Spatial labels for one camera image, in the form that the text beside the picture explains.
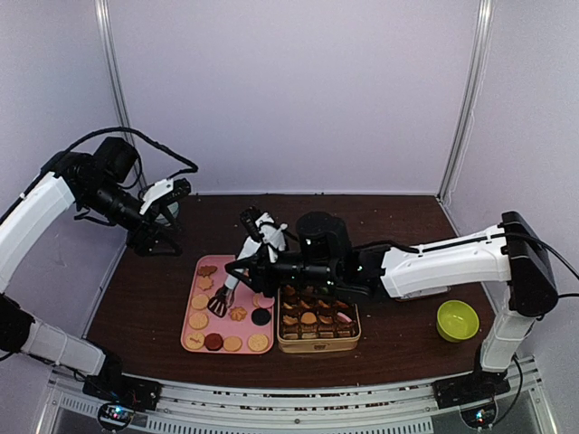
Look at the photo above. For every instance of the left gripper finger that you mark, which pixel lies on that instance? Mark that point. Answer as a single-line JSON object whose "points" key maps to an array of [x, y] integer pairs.
{"points": [[174, 224], [164, 246]]}

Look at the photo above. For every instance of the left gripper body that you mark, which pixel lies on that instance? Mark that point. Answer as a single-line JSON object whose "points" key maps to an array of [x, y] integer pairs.
{"points": [[137, 237]]}

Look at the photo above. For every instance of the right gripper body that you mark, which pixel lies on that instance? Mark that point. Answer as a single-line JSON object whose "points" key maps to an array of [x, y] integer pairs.
{"points": [[270, 286]]}

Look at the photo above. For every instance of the silver white tongs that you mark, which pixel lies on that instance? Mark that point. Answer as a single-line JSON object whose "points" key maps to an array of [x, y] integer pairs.
{"points": [[222, 300]]}

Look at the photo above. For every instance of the tan maple leaf cookie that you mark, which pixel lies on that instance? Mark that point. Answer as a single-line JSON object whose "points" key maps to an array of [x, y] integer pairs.
{"points": [[204, 283]]}

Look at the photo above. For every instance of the gold cookie tin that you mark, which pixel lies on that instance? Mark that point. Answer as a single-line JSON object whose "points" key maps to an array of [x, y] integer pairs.
{"points": [[311, 323]]}

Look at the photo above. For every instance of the silver tin lid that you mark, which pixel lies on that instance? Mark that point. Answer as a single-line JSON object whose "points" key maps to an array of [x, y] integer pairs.
{"points": [[423, 293]]}

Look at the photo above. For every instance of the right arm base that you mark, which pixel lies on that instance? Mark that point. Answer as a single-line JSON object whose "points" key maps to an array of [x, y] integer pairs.
{"points": [[474, 394]]}

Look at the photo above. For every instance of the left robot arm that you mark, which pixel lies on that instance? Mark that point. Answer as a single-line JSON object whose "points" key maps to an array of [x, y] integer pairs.
{"points": [[63, 233]]}

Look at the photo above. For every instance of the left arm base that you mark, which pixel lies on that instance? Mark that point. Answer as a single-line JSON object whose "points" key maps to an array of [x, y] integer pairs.
{"points": [[122, 400]]}

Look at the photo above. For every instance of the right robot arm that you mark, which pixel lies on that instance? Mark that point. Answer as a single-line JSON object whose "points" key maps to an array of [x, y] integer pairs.
{"points": [[508, 252]]}

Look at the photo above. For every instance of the pale blue ceramic bowl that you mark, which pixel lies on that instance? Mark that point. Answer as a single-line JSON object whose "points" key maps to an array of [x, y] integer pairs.
{"points": [[174, 210]]}

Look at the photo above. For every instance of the black cookie lower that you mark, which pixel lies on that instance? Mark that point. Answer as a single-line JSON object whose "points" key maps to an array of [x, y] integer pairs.
{"points": [[261, 316]]}

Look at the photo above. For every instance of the brown leaf cookie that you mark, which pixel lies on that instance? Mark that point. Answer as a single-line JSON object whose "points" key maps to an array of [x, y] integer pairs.
{"points": [[206, 270]]}

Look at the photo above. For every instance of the pink plastic tray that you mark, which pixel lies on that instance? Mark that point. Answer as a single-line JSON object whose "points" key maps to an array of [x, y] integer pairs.
{"points": [[248, 324]]}

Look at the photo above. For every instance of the embossed cookie left upper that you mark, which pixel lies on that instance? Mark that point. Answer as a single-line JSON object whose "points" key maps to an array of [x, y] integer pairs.
{"points": [[200, 302]]}

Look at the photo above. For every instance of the round embossed cookie bottom right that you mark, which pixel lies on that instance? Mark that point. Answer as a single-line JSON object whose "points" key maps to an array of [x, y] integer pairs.
{"points": [[258, 343]]}

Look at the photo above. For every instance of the embossed cookie left lower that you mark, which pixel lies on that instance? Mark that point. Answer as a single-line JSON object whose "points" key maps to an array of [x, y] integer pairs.
{"points": [[198, 321]]}

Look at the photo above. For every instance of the plain tan round cookie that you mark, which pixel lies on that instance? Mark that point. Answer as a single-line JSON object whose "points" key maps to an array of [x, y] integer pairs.
{"points": [[232, 344]]}

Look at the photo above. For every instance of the dark red round cookie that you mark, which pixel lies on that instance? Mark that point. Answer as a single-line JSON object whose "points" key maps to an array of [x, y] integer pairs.
{"points": [[213, 342]]}

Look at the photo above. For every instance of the round cookie red mark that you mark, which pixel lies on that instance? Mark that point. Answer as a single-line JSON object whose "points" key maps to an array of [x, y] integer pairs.
{"points": [[194, 341]]}

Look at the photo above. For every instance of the green bowl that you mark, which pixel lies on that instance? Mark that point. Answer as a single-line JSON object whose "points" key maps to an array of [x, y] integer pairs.
{"points": [[456, 321]]}

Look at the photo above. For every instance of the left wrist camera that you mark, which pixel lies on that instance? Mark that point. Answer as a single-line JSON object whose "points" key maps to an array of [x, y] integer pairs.
{"points": [[169, 189]]}

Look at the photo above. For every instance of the aluminium front rail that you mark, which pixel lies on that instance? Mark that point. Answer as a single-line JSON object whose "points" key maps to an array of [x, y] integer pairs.
{"points": [[400, 407]]}

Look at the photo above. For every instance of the left frame post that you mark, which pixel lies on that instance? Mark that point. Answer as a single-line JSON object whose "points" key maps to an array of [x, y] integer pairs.
{"points": [[112, 65]]}

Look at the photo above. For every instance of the frame post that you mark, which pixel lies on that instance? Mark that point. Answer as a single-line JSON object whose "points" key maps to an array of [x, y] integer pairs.
{"points": [[112, 65], [461, 135]]}

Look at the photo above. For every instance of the right frame post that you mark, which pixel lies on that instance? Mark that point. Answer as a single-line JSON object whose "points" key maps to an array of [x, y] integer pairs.
{"points": [[461, 135]]}

